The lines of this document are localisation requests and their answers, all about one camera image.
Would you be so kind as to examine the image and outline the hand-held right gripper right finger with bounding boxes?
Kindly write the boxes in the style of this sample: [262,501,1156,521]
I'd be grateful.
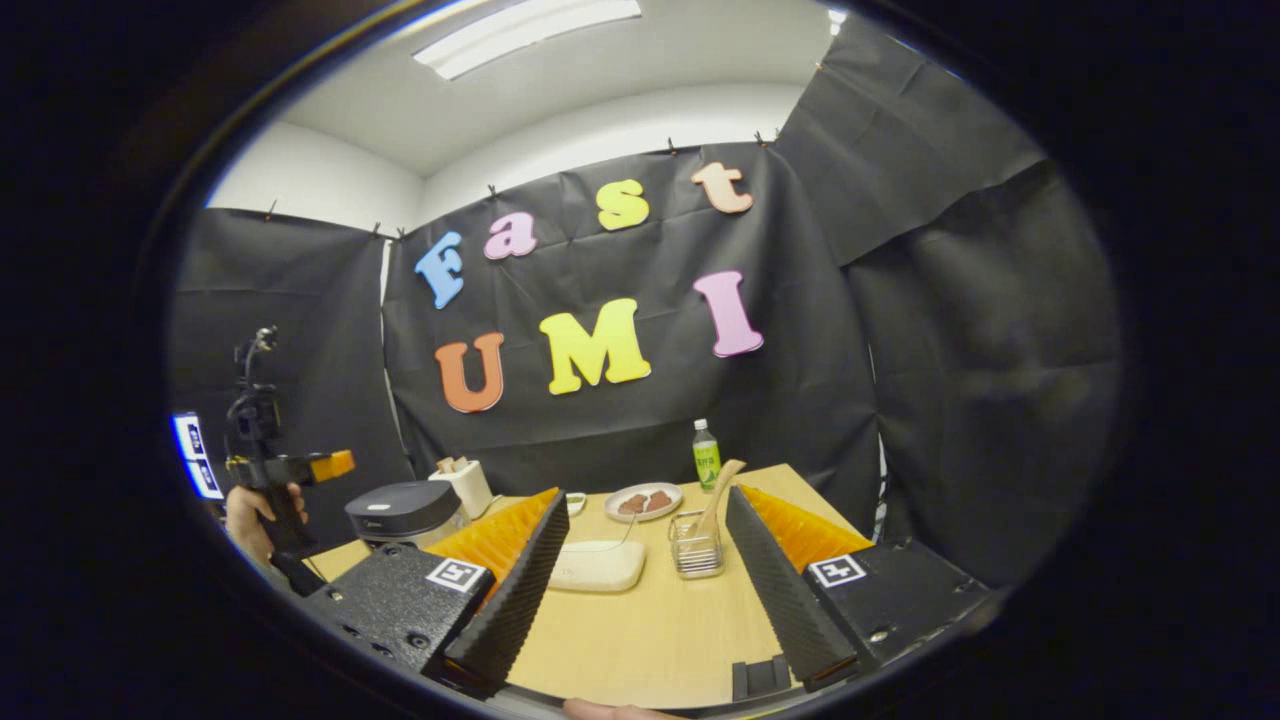
[724,485,1011,693]

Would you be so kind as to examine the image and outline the computer monitor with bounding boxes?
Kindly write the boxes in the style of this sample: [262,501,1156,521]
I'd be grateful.
[172,412,225,501]

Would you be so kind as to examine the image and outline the cream utensil box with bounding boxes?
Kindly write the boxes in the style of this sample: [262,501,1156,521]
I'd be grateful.
[430,457,495,521]

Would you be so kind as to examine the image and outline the dark grey rice cooker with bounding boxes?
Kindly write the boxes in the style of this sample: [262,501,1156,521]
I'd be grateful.
[345,480,469,551]

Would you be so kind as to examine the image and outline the green tea bottle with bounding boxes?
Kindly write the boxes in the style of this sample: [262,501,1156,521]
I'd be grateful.
[692,419,722,492]

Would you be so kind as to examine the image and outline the white round plate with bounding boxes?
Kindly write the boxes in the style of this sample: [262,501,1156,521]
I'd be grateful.
[604,482,685,524]

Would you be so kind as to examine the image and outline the black plastic bracket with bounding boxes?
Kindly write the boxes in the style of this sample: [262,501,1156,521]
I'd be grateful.
[732,655,792,702]

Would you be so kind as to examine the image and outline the metal wire chopstick holder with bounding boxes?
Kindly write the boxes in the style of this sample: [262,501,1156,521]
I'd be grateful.
[668,510,725,581]

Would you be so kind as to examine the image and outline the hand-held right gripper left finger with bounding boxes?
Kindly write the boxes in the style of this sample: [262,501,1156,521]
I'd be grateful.
[300,487,568,698]

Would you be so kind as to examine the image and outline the wooden spoon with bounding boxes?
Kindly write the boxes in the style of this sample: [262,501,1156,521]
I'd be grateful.
[690,459,747,541]

